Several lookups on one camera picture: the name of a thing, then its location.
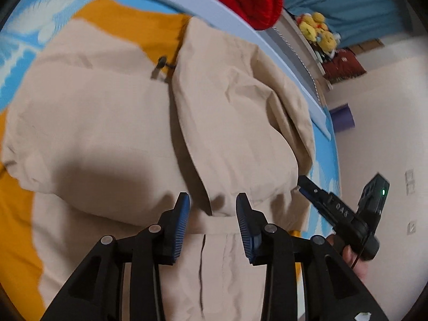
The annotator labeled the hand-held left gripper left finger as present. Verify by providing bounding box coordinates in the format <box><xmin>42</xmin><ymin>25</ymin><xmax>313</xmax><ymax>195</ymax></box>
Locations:
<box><xmin>40</xmin><ymin>192</ymin><xmax>191</xmax><ymax>321</ymax></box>

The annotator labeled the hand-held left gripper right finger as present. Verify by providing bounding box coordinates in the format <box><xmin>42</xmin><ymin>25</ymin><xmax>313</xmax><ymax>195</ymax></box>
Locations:
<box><xmin>236</xmin><ymin>193</ymin><xmax>390</xmax><ymax>321</ymax></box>

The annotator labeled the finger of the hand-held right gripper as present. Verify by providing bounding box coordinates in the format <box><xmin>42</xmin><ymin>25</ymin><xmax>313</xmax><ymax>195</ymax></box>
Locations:
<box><xmin>297</xmin><ymin>175</ymin><xmax>331</xmax><ymax>205</ymax></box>
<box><xmin>298</xmin><ymin>187</ymin><xmax>330</xmax><ymax>216</ymax></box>

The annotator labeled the beige orange hooded jacket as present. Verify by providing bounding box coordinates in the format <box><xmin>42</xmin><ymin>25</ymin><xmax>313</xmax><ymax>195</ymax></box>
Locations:
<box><xmin>0</xmin><ymin>0</ymin><xmax>317</xmax><ymax>321</ymax></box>

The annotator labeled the person's right hand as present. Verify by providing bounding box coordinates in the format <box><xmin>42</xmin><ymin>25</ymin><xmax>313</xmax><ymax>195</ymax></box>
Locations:
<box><xmin>326</xmin><ymin>234</ymin><xmax>369</xmax><ymax>282</ymax></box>

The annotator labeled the yellow plush toy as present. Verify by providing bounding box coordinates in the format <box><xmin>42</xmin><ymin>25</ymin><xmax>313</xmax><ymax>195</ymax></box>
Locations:
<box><xmin>316</xmin><ymin>30</ymin><xmax>342</xmax><ymax>58</ymax></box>
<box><xmin>297</xmin><ymin>12</ymin><xmax>327</xmax><ymax>41</ymax></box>

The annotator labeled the light blue foam bolster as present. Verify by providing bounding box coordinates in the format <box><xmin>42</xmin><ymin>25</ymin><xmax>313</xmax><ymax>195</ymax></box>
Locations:
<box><xmin>124</xmin><ymin>0</ymin><xmax>334</xmax><ymax>142</ymax></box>

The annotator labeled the blue printed bed sheet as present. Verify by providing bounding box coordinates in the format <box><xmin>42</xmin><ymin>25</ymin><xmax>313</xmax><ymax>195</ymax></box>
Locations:
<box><xmin>0</xmin><ymin>0</ymin><xmax>342</xmax><ymax>241</ymax></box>

